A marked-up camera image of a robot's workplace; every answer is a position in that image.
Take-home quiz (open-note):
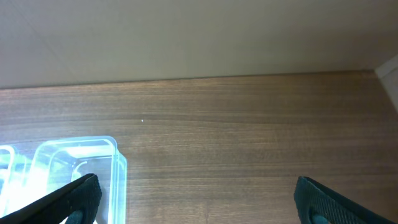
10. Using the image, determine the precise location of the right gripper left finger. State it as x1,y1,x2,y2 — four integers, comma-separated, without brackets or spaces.
1,173,102,224

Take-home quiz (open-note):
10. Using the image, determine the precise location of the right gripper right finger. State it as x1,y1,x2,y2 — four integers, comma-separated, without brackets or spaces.
294,176,394,224

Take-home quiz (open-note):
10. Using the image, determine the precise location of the right clear plastic container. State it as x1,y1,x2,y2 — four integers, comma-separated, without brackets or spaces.
1,136,127,223

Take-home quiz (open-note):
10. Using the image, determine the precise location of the clear plastic container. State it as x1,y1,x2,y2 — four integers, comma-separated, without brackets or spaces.
1,136,127,223
1,145,17,205

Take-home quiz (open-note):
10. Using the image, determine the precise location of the left clear plastic container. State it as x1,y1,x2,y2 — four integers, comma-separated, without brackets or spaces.
1,145,17,205

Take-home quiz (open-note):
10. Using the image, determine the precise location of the white object at table edge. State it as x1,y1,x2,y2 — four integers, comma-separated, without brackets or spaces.
375,55,398,110

